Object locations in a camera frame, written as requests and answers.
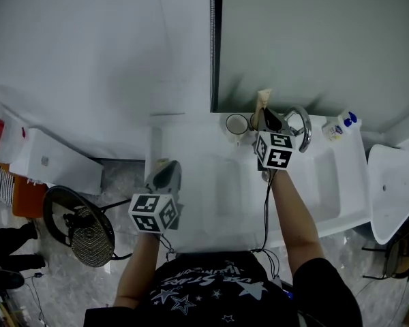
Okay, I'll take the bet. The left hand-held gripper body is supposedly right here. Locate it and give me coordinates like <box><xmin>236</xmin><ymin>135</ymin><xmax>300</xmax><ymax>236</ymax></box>
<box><xmin>128</xmin><ymin>185</ymin><xmax>185</xmax><ymax>235</ymax></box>

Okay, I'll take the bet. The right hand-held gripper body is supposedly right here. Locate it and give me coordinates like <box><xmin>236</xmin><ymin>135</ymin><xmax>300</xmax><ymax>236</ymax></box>
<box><xmin>254</xmin><ymin>126</ymin><xmax>301</xmax><ymax>180</ymax></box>

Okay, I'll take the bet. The white cup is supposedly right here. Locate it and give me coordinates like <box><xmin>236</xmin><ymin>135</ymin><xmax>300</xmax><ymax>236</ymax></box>
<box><xmin>249</xmin><ymin>112</ymin><xmax>265</xmax><ymax>132</ymax></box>
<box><xmin>224</xmin><ymin>113</ymin><xmax>249</xmax><ymax>141</ymax></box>

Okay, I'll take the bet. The person's left forearm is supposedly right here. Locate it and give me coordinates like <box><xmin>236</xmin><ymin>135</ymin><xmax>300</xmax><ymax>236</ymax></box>
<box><xmin>114</xmin><ymin>232</ymin><xmax>163</xmax><ymax>309</ymax></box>

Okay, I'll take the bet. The person's right forearm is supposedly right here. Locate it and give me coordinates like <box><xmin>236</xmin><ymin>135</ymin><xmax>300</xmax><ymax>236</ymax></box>
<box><xmin>271</xmin><ymin>168</ymin><xmax>324</xmax><ymax>282</ymax></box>

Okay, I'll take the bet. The chrome faucet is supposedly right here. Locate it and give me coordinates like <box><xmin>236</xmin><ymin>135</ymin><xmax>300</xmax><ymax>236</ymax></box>
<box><xmin>282</xmin><ymin>105</ymin><xmax>313</xmax><ymax>153</ymax></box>

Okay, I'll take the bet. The white washbasin cabinet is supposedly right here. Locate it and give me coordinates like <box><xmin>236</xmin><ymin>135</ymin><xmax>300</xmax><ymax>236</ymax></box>
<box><xmin>143</xmin><ymin>112</ymin><xmax>374</xmax><ymax>255</ymax></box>

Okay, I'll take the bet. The black floor bar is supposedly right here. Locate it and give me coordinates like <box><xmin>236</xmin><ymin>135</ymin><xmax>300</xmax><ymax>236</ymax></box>
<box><xmin>91</xmin><ymin>157</ymin><xmax>147</xmax><ymax>165</ymax></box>

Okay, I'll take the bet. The white blue-pump soap bottle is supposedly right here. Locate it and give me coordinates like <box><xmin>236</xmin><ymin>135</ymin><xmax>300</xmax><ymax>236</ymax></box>
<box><xmin>322</xmin><ymin>110</ymin><xmax>362</xmax><ymax>142</ymax></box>

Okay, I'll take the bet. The black wicker chair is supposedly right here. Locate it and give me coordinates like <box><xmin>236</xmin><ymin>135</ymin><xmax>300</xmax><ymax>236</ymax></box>
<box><xmin>42</xmin><ymin>185</ymin><xmax>134</xmax><ymax>268</ymax></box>

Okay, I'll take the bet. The white rectangular box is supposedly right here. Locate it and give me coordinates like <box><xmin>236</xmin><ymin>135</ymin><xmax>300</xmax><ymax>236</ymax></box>
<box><xmin>9</xmin><ymin>127</ymin><xmax>104</xmax><ymax>196</ymax></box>

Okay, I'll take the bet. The black vertical trim strip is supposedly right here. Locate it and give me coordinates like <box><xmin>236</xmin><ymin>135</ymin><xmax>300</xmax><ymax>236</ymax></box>
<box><xmin>209</xmin><ymin>0</ymin><xmax>224</xmax><ymax>114</ymax></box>

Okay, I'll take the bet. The black star-print shirt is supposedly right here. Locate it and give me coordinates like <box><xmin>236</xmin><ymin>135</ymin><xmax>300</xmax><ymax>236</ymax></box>
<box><xmin>84</xmin><ymin>250</ymin><xmax>362</xmax><ymax>327</ymax></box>

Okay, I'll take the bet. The dark green bin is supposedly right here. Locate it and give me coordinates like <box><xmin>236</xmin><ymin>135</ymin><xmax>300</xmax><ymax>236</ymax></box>
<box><xmin>352</xmin><ymin>221</ymin><xmax>378</xmax><ymax>241</ymax></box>

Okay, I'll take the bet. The white oval basin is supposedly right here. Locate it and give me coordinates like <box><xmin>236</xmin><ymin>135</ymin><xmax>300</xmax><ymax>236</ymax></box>
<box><xmin>366</xmin><ymin>144</ymin><xmax>409</xmax><ymax>245</ymax></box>

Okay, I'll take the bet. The orange cloth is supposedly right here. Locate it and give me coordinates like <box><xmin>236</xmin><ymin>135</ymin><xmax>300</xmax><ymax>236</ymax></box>
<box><xmin>12</xmin><ymin>175</ymin><xmax>48</xmax><ymax>218</ymax></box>

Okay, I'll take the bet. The clear bag with red label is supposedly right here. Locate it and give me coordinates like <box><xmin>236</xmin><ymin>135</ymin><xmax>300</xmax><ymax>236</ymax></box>
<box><xmin>0</xmin><ymin>87</ymin><xmax>30</xmax><ymax>165</ymax></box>

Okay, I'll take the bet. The black white striped cloth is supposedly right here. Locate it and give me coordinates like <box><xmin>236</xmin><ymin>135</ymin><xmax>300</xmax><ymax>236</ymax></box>
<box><xmin>0</xmin><ymin>167</ymin><xmax>16</xmax><ymax>206</ymax></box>

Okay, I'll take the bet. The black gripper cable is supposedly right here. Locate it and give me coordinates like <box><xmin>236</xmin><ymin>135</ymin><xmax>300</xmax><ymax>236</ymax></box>
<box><xmin>250</xmin><ymin>172</ymin><xmax>280</xmax><ymax>279</ymax></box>

